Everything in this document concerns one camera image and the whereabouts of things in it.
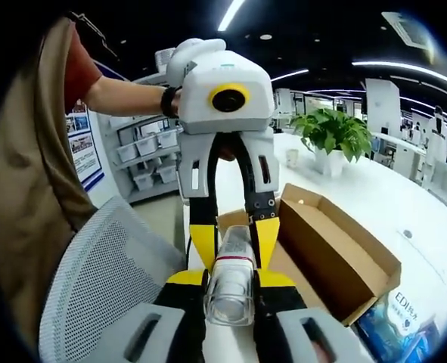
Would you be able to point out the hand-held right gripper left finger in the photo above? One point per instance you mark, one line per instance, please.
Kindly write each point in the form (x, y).
(177, 325)

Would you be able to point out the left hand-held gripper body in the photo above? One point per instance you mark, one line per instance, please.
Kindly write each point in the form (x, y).
(196, 102)

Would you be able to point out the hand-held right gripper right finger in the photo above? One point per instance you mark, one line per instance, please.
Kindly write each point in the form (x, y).
(283, 329)

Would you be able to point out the clear plastic bottle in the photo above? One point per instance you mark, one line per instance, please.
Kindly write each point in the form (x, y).
(228, 287)

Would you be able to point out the brown cardboard shoe box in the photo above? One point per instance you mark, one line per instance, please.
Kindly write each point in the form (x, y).
(321, 246)

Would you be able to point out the blue soft wet wipes pack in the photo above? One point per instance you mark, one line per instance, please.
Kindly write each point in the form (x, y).
(397, 325)

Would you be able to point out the black wristband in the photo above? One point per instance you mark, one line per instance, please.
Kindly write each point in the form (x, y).
(168, 102)

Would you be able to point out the small white cup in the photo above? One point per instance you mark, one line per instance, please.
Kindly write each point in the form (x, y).
(292, 159)

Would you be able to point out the metal shelf rack with bins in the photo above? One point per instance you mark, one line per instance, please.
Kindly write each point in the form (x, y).
(143, 151)

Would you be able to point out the green potted plant white pot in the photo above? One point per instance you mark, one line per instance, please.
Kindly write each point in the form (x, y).
(333, 132)

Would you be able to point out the ceiling light strip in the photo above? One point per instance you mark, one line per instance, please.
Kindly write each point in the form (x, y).
(230, 15)
(397, 67)

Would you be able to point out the grey mesh office chair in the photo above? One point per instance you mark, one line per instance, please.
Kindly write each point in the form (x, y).
(106, 264)

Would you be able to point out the person's red shirt sleeve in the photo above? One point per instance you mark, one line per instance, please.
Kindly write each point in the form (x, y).
(81, 68)

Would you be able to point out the white table socket panel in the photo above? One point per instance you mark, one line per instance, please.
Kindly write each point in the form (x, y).
(423, 253)

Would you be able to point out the person's brown vest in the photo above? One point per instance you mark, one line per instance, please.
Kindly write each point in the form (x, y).
(26, 181)

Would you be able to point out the ceiling air conditioner vent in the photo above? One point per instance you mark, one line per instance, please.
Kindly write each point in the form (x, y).
(408, 30)

